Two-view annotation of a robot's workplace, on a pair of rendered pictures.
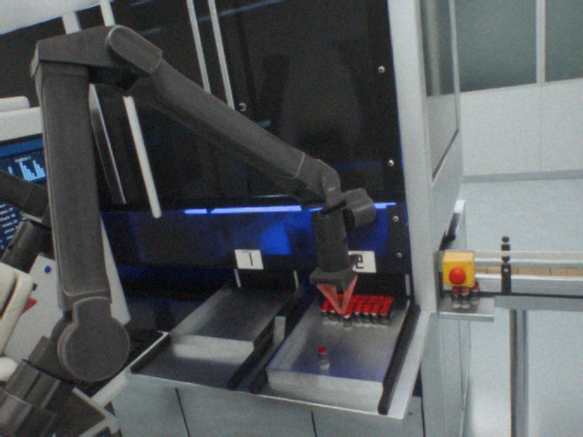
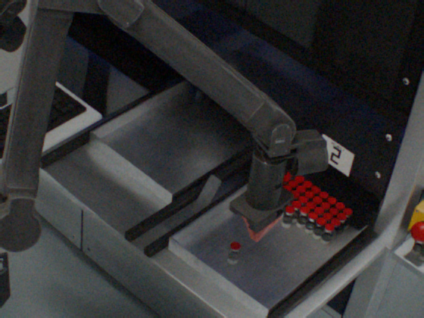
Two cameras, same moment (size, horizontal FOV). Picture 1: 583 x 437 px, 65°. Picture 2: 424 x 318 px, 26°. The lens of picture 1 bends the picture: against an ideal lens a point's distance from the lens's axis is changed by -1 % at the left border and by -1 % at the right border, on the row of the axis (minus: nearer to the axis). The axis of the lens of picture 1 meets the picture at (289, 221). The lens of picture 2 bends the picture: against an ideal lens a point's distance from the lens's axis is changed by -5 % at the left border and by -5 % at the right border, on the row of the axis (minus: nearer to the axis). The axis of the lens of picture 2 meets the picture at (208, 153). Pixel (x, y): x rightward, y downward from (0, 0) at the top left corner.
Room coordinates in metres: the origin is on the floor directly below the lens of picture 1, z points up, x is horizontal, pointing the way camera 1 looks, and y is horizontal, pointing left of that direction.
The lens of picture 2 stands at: (-0.39, -0.19, 2.27)
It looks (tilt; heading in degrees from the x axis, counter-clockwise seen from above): 41 degrees down; 11
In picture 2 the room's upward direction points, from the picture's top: 9 degrees clockwise
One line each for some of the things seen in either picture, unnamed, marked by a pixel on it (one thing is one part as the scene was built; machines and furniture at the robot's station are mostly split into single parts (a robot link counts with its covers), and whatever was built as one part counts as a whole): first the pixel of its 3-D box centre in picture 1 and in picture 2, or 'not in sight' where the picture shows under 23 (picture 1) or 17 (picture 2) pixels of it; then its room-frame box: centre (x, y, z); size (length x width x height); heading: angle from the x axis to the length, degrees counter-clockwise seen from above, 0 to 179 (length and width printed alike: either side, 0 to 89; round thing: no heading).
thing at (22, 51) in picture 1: (38, 122); not in sight; (1.63, 0.79, 1.50); 0.49 x 0.01 x 0.59; 64
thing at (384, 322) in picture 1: (354, 316); (298, 214); (1.06, -0.12, 0.90); 0.18 x 0.02 x 0.05; 64
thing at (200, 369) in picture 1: (286, 336); (216, 198); (1.08, 0.06, 0.87); 0.70 x 0.48 x 0.02; 64
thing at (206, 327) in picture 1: (241, 310); (183, 135); (1.22, 0.18, 0.90); 0.34 x 0.26 x 0.04; 154
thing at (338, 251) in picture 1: (333, 256); (263, 191); (0.79, -0.07, 1.19); 0.10 x 0.07 x 0.07; 153
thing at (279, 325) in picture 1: (271, 341); (192, 202); (1.00, 0.09, 0.91); 0.14 x 0.03 x 0.06; 154
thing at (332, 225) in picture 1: (330, 224); (272, 163); (0.79, -0.07, 1.25); 0.07 x 0.06 x 0.07; 127
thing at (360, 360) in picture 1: (344, 337); (272, 237); (0.98, -0.09, 0.90); 0.34 x 0.26 x 0.04; 154
